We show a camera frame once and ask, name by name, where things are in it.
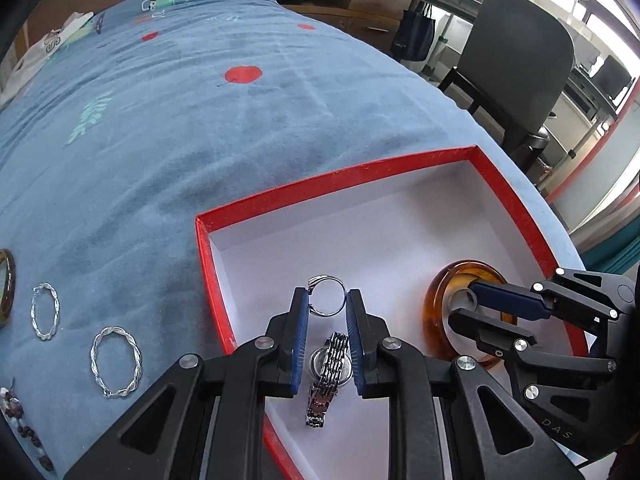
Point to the silver link wristwatch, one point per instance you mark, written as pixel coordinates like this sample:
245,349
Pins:
327,375

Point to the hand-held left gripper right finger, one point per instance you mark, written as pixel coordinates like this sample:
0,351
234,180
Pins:
357,345

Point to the dark blue bag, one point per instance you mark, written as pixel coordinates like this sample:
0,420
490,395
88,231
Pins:
414,32

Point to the black chair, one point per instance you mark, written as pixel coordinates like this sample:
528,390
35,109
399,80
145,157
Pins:
515,60

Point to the white garment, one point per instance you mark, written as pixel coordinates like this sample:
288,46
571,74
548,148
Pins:
30,60

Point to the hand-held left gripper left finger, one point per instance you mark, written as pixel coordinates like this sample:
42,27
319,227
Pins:
299,345

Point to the red cardboard box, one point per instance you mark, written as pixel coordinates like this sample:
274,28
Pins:
380,220

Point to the silver twisted hoop earring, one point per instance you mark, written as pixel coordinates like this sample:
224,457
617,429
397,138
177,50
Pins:
116,362
44,310

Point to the amber orange bangle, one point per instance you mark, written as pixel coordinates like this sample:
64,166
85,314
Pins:
440,310

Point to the dark brown bangle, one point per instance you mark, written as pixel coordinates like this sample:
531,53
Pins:
6,285

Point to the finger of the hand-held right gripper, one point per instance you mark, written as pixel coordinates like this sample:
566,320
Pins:
480,327
505,300

